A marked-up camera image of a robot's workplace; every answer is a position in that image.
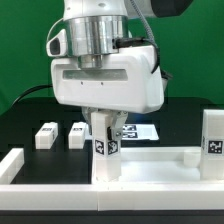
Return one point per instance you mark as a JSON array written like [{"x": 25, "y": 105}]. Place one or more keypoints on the white fence rail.
[
  {"x": 113, "y": 197},
  {"x": 11, "y": 165}
]

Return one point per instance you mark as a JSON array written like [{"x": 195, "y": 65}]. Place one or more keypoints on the white desk top tray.
[{"x": 147, "y": 165}]

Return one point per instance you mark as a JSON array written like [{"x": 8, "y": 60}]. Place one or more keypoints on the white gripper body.
[{"x": 125, "y": 82}]

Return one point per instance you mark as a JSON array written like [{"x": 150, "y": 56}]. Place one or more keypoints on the white front fence rail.
[{"x": 113, "y": 197}]

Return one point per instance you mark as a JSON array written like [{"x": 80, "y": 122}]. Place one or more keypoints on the white left fence rail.
[{"x": 11, "y": 165}]

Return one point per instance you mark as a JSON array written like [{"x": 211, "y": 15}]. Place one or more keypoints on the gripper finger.
[
  {"x": 86, "y": 112},
  {"x": 118, "y": 120}
]

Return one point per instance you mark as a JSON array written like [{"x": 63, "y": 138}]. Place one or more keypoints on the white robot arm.
[{"x": 98, "y": 65}]

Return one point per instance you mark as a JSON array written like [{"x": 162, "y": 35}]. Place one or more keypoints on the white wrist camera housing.
[{"x": 57, "y": 46}]

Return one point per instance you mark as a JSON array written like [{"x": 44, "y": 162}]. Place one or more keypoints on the fiducial marker sheet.
[{"x": 138, "y": 132}]

